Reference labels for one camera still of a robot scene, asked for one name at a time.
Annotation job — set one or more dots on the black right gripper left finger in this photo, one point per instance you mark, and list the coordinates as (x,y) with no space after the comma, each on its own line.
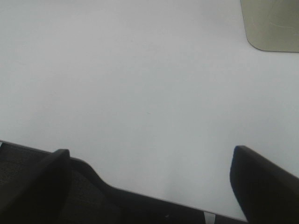
(38,195)

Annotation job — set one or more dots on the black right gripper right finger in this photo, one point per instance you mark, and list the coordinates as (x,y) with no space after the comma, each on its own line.
(266,193)

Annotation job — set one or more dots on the grey perforated plastic basket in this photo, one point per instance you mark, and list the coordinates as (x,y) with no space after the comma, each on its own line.
(92,201)

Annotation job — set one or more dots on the beige storage box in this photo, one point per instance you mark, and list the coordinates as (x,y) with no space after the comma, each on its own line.
(272,25)

